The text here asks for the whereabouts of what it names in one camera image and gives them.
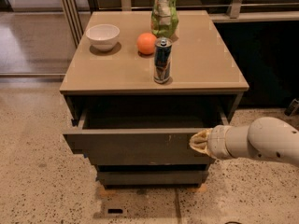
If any grey lower drawer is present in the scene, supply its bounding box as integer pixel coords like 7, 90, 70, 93
97, 164, 208, 186

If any grey drawer cabinet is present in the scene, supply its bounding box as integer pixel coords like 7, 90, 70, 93
59, 10, 250, 189

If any grey top drawer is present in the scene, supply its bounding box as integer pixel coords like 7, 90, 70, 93
64, 105, 229, 166

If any grey drawer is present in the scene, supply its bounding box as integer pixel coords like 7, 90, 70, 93
64, 105, 229, 166
97, 164, 208, 186

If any green chip bag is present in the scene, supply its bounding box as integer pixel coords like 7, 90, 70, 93
151, 0, 178, 38

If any black floor socket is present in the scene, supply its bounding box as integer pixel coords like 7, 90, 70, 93
107, 208, 123, 215

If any blue silver drink can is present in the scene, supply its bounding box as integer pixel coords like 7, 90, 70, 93
154, 37, 172, 84

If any orange fruit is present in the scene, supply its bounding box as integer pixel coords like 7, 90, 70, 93
136, 33, 156, 55

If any white ceramic bowl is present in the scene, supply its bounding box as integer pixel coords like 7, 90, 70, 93
86, 24, 120, 51

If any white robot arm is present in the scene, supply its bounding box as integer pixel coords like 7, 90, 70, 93
189, 117, 299, 166

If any metal window rail frame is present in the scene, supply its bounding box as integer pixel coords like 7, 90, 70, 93
60, 0, 299, 44

